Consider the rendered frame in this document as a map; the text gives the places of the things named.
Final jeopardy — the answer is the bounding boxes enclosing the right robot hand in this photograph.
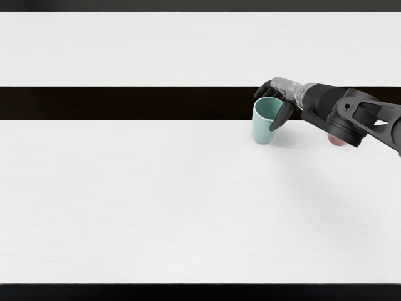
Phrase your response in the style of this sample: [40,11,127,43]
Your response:
[253,76,307,132]

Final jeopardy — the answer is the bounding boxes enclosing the teal cup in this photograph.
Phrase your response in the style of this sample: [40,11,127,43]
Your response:
[251,97,283,145]

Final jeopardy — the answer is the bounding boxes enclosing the pink cup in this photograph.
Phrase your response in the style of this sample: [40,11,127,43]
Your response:
[327,134,346,147]

